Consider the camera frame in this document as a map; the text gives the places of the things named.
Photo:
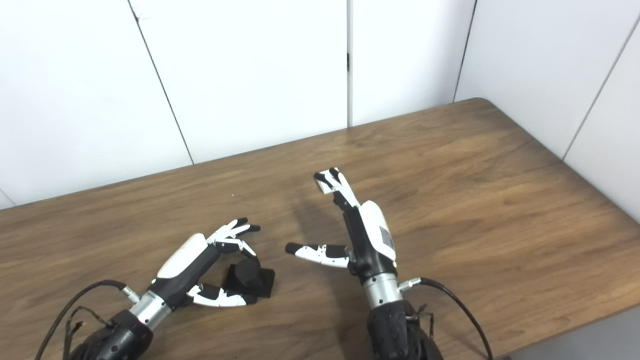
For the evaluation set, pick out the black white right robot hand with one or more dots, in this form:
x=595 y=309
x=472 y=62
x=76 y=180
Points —
x=372 y=235

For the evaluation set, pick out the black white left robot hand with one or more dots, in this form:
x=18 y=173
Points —
x=182 y=260

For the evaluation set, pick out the white square piece with hole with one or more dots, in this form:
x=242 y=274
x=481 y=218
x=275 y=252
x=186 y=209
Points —
x=324 y=187

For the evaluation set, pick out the black peg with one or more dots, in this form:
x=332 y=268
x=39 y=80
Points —
x=260 y=285

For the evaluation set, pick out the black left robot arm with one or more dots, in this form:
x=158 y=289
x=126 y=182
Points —
x=115 y=340

